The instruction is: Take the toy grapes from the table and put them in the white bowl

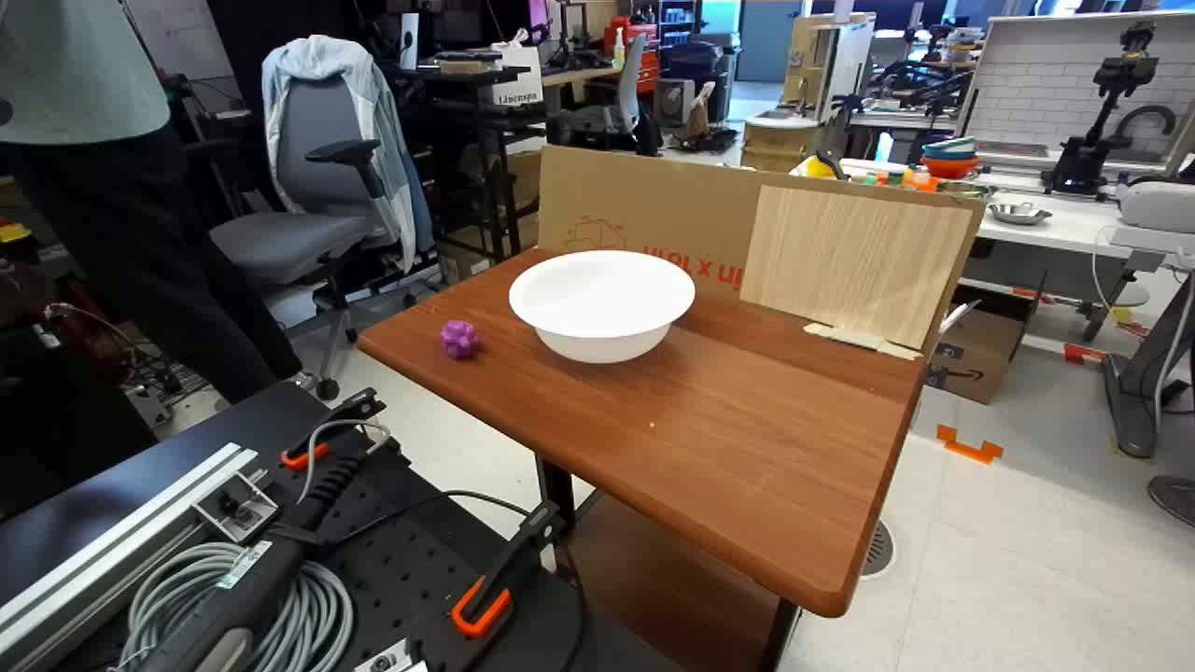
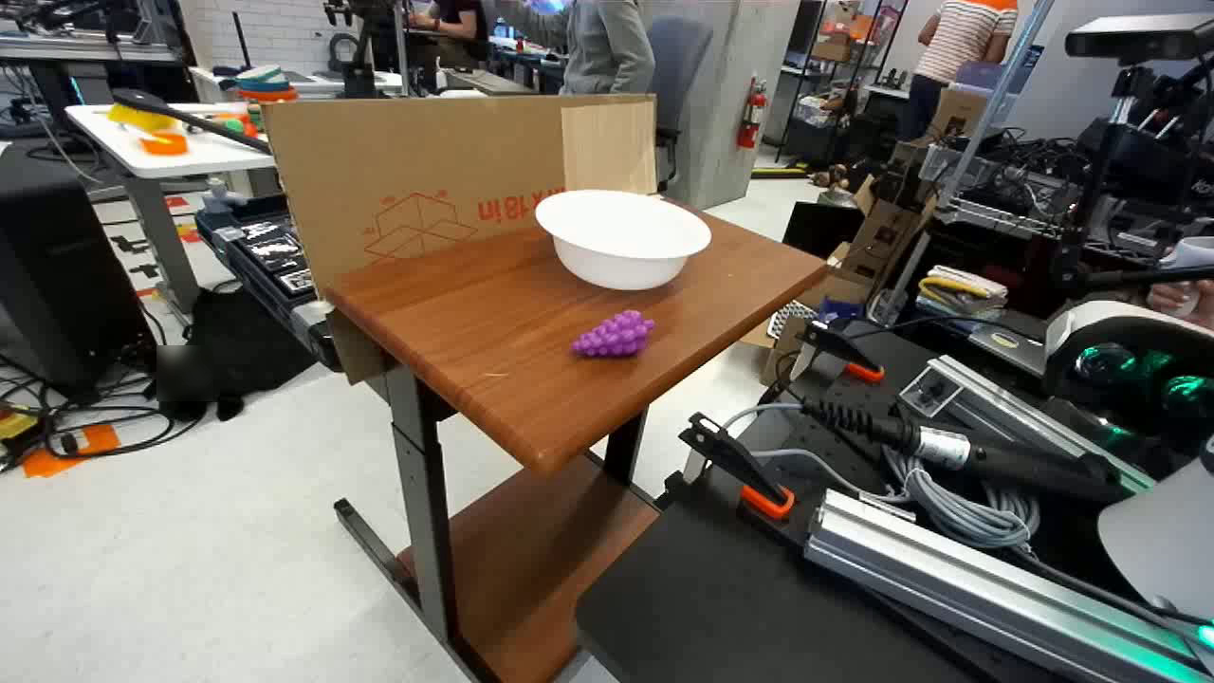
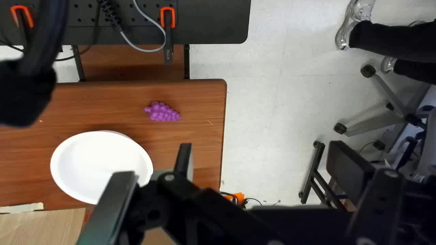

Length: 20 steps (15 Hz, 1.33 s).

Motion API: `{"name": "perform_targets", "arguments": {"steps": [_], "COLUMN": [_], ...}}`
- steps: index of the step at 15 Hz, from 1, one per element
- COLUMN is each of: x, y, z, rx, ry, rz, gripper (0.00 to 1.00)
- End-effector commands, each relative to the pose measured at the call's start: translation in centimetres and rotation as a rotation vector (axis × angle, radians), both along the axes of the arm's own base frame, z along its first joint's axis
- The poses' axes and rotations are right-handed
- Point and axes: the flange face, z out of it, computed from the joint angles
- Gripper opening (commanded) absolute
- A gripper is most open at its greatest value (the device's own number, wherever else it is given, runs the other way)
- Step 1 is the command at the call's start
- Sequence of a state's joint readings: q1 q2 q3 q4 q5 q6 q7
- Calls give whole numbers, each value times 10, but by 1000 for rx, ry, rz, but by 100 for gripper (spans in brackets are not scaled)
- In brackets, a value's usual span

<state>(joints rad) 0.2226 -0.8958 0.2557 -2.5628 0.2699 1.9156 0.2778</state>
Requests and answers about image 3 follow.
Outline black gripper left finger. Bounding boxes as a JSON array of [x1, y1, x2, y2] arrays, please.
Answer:
[[74, 170, 140, 245]]

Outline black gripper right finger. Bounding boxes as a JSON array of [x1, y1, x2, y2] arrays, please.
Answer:
[[344, 167, 405, 245]]

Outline purple toy grapes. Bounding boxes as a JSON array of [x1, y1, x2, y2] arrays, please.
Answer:
[[143, 101, 182, 124]]

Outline white plastic bowl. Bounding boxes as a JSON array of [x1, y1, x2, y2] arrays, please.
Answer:
[[48, 129, 155, 206]]

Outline brown cardboard box panel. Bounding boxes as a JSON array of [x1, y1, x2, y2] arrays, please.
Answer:
[[0, 201, 99, 245]]

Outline black office chair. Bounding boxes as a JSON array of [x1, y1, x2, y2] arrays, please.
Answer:
[[332, 0, 436, 137]]

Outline brown wooden table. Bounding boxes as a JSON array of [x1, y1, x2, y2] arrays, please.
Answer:
[[0, 44, 227, 211]]

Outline small orange floor item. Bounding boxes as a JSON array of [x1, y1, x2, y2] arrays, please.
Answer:
[[219, 191, 249, 206]]

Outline person in black clothes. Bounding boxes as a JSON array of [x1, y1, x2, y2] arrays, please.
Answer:
[[347, 18, 436, 86]]

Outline black perforated base board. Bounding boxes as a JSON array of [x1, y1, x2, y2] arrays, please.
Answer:
[[0, 0, 252, 46]]

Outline black metal floor frame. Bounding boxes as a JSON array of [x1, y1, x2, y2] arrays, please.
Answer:
[[298, 140, 380, 212]]

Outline orange handled black clamp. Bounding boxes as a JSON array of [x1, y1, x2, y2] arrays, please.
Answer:
[[157, 5, 177, 63], [9, 4, 35, 29]]

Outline grey coiled cable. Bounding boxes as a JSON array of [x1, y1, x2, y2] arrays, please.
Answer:
[[119, 0, 168, 54]]

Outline thick black cable connector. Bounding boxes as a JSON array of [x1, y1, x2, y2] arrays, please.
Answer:
[[96, 0, 126, 34]]

